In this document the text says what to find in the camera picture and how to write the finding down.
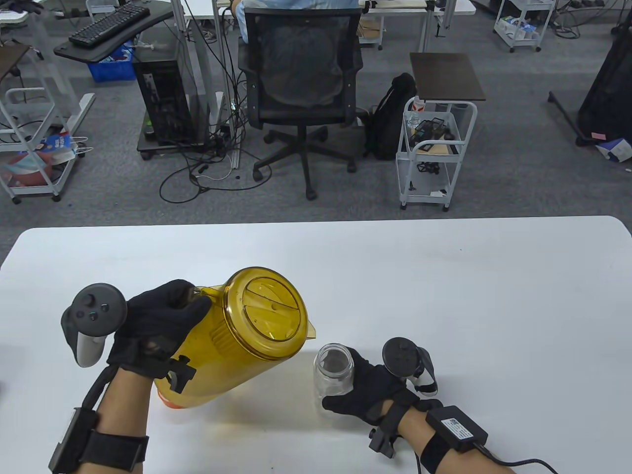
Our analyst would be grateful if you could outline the person's right hand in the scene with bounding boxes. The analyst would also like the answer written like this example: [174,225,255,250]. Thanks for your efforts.
[322,347,442,426]

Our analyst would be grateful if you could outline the person's left hand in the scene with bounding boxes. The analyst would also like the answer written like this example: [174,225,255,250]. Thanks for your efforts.
[106,279,213,381]

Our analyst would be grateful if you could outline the clear water cup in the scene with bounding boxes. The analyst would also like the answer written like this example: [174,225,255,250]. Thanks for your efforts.
[314,343,355,415]

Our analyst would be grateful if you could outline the orange cup lid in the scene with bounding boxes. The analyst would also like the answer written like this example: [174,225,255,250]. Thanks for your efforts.
[157,390,187,410]

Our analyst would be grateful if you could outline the yellow transparent kettle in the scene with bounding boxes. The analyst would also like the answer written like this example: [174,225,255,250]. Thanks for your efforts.
[153,267,318,409]

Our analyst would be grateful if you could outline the person's left forearm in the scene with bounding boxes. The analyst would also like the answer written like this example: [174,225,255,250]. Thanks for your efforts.
[91,368,159,474]

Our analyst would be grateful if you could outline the person's right forearm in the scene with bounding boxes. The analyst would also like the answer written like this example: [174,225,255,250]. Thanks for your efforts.
[397,407,516,474]

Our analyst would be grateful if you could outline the grey right hand controller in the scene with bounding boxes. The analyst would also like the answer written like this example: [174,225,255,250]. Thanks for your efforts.
[383,337,438,397]

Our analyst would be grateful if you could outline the grey hand controller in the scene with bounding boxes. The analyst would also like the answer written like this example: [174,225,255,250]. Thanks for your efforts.
[61,283,128,368]
[383,337,438,397]

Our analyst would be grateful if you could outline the grey left hand controller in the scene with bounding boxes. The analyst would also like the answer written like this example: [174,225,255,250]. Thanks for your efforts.
[61,283,128,368]

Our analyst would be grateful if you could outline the black right wrist sensor box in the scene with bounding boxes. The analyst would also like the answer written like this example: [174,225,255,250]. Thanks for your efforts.
[426,406,489,452]

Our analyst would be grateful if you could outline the black wrist sensor box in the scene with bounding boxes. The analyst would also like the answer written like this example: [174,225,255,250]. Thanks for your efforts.
[426,406,489,452]
[48,407,99,474]

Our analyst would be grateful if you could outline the black left wrist sensor box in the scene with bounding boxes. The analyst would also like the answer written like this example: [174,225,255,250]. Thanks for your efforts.
[48,407,99,474]

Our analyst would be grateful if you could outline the white rolling cart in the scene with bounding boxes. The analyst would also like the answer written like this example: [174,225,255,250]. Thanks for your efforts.
[494,0,556,53]
[0,88,82,204]
[395,96,478,212]

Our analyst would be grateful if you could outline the black wheeled platform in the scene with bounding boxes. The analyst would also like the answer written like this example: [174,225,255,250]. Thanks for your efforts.
[137,126,234,161]

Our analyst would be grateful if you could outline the blue white bag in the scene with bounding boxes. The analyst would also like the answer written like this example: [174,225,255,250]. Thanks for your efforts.
[39,132,78,164]

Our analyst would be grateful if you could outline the black computer tower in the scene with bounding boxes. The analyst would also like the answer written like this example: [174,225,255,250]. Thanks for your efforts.
[132,47,199,147]

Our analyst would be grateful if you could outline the blue plastic crate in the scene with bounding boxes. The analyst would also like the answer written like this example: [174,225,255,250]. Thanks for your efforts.
[87,43,137,82]

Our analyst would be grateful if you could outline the black backpack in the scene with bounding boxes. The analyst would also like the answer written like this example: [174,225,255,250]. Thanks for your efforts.
[364,73,419,161]

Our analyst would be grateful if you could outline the black mesh office chair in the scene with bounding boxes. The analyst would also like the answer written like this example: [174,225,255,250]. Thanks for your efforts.
[238,7,371,200]

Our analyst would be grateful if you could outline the black keyboard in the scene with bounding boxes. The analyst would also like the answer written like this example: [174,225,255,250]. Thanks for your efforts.
[69,1,151,49]

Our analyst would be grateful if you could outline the dark brown side table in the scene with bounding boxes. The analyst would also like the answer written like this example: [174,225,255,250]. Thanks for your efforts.
[410,52,487,102]
[0,42,33,82]

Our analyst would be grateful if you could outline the black curved desk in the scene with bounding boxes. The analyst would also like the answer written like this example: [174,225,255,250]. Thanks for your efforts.
[53,0,183,63]

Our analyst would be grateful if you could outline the white long desk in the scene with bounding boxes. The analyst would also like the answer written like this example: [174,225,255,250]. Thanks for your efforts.
[170,0,477,171]

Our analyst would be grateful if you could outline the white blue box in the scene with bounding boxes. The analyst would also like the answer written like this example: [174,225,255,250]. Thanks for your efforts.
[595,138,632,163]

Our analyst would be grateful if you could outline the cardboard box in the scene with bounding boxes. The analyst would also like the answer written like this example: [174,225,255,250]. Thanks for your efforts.
[359,16,386,46]

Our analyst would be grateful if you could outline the black fabric stand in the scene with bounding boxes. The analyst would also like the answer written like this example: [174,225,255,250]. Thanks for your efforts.
[548,36,632,147]

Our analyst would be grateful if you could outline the black right wrist strap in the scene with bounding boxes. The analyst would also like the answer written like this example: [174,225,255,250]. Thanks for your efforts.
[420,434,456,474]

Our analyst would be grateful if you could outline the black wrist strap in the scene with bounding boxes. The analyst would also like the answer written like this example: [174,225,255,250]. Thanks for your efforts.
[79,430,150,472]
[420,434,456,474]

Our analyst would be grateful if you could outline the black left wrist strap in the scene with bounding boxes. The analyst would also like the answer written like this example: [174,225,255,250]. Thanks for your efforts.
[79,430,150,472]

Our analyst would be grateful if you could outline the black sensor cable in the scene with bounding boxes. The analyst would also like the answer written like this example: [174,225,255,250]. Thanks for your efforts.
[472,442,559,474]

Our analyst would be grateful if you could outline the black floor cables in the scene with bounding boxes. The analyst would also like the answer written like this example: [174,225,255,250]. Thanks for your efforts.
[159,74,273,204]

